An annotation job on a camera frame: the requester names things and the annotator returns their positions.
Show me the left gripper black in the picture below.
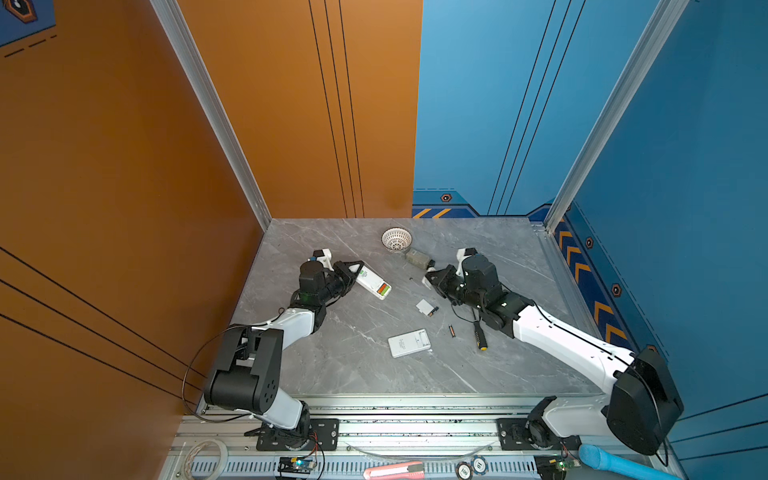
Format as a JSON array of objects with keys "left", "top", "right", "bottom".
[{"left": 317, "top": 261, "right": 363, "bottom": 309}]

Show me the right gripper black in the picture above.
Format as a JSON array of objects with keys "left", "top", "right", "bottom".
[{"left": 423, "top": 265, "right": 486, "bottom": 313}]

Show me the white battery cover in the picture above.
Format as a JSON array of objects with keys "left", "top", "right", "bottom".
[{"left": 416, "top": 299, "right": 434, "bottom": 317}]

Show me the black yellow handled screwdriver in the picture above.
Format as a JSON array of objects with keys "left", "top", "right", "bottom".
[{"left": 473, "top": 321, "right": 488, "bottom": 351}]

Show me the white air conditioner remote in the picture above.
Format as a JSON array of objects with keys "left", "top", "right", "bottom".
[{"left": 387, "top": 329, "right": 432, "bottom": 358}]

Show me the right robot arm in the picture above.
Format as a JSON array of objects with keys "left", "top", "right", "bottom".
[{"left": 424, "top": 248, "right": 684, "bottom": 456}]

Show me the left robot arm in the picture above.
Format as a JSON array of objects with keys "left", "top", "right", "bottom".
[{"left": 203, "top": 259, "right": 364, "bottom": 449}]

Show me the beige black small bottle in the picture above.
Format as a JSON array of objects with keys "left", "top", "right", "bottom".
[{"left": 405, "top": 249, "right": 435, "bottom": 270}]

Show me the white mesh basket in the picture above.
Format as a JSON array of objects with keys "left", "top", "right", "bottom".
[{"left": 381, "top": 227, "right": 413, "bottom": 252}]

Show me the pink utility knife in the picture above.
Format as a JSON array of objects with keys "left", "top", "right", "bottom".
[{"left": 363, "top": 461, "right": 425, "bottom": 480}]

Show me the green circuit board left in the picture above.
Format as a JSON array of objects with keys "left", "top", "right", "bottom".
[{"left": 277, "top": 457, "right": 317, "bottom": 478}]

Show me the green circuit board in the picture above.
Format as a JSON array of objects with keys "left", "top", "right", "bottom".
[
  {"left": 277, "top": 457, "right": 317, "bottom": 478},
  {"left": 534, "top": 456, "right": 569, "bottom": 480}
]

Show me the green circuit board right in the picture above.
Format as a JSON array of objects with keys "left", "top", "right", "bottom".
[{"left": 534, "top": 456, "right": 569, "bottom": 480}]

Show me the blue foam tube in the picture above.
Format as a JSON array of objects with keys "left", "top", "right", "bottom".
[{"left": 578, "top": 444, "right": 677, "bottom": 480}]

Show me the tape roll clear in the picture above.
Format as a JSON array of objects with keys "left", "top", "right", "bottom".
[{"left": 181, "top": 439, "right": 229, "bottom": 480}]

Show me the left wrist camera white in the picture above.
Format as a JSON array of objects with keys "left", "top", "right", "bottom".
[{"left": 310, "top": 249, "right": 333, "bottom": 270}]

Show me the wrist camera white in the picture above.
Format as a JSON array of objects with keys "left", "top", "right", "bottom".
[
  {"left": 456, "top": 247, "right": 477, "bottom": 278},
  {"left": 310, "top": 249, "right": 333, "bottom": 270}
]

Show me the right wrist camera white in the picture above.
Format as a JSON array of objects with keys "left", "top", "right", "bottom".
[{"left": 456, "top": 247, "right": 477, "bottom": 278}]

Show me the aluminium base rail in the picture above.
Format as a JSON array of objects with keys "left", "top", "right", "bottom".
[{"left": 157, "top": 392, "right": 685, "bottom": 480}]

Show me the aluminium corner post left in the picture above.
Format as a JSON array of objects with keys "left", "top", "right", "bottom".
[{"left": 150, "top": 0, "right": 272, "bottom": 232}]

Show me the aluminium corner post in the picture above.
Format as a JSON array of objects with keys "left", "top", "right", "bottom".
[
  {"left": 150, "top": 0, "right": 272, "bottom": 232},
  {"left": 543, "top": 0, "right": 689, "bottom": 235}
]

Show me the aluminium corner post right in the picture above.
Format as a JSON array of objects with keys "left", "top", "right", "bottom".
[{"left": 543, "top": 0, "right": 689, "bottom": 235}]

